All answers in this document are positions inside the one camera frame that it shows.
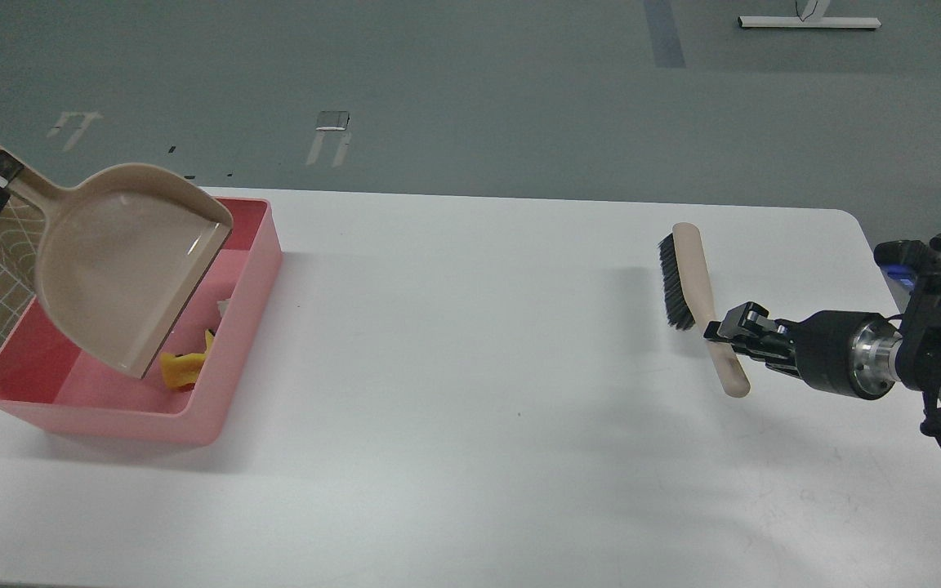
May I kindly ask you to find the beige plastic dustpan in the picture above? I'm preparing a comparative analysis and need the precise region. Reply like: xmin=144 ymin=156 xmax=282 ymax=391
xmin=0 ymin=145 xmax=233 ymax=377

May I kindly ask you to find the yellow sponge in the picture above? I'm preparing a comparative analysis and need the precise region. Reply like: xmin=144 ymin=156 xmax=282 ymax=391
xmin=159 ymin=330 xmax=216 ymax=391

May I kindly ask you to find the beige hand brush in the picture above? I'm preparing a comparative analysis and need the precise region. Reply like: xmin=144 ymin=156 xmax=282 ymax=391
xmin=658 ymin=222 xmax=751 ymax=399

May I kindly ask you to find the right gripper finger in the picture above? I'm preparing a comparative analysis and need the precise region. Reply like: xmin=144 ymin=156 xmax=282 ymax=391
xmin=720 ymin=301 xmax=794 ymax=344
xmin=703 ymin=323 xmax=801 ymax=377

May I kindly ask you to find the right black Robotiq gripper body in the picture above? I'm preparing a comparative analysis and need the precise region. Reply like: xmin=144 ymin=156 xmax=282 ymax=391
xmin=789 ymin=311 xmax=901 ymax=401

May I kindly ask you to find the grey floor plate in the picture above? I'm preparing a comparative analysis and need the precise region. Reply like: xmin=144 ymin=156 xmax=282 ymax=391
xmin=316 ymin=110 xmax=350 ymax=131

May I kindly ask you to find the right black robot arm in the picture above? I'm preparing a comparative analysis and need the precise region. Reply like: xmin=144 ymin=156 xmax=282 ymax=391
xmin=703 ymin=237 xmax=941 ymax=450

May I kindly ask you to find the pink plastic bin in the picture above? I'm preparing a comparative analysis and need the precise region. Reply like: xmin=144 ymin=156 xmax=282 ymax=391
xmin=0 ymin=198 xmax=283 ymax=444

